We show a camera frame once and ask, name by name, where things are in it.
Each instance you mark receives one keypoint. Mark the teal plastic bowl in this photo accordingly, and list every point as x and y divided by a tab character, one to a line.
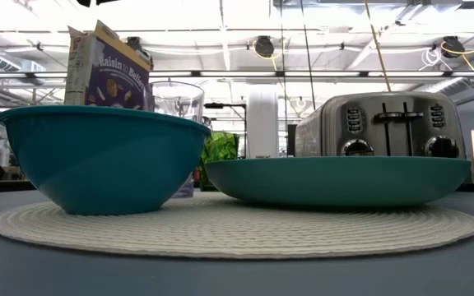
105	164

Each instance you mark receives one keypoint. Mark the purple cereal box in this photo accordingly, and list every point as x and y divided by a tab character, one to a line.
113	78

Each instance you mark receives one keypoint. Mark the white round column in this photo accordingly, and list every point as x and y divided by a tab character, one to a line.
261	127

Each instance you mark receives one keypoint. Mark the clear drinking glass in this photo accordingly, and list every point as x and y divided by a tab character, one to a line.
177	100

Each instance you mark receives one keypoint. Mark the white round woven placemat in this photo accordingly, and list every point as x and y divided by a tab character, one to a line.
229	234

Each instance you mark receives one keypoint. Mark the green round plate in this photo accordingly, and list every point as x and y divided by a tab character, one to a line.
335	181

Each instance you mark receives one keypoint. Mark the silver four-slot toaster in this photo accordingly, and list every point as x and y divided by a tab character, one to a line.
385	123

